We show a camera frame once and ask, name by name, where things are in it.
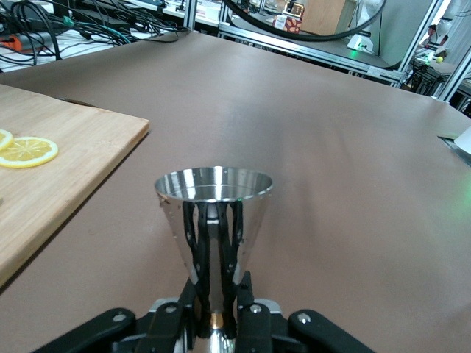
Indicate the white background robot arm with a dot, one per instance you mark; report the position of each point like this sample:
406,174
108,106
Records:
439,31

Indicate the steel cone jigger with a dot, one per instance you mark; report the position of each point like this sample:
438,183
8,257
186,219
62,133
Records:
217,189

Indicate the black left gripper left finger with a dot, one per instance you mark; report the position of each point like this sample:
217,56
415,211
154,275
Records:
162,331

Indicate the aluminium frame structure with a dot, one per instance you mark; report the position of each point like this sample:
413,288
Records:
419,55

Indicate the red patterned box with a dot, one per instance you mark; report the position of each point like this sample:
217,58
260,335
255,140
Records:
287,24

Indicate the plain wooden box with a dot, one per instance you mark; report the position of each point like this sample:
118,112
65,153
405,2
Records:
324,16

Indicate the bamboo cutting board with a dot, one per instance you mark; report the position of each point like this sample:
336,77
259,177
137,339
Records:
73,165

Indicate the white base with green light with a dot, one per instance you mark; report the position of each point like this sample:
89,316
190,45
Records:
358,43

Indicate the lemon slice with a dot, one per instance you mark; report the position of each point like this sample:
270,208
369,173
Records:
29,152
4,139

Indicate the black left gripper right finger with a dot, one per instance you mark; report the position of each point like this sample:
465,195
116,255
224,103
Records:
257,331

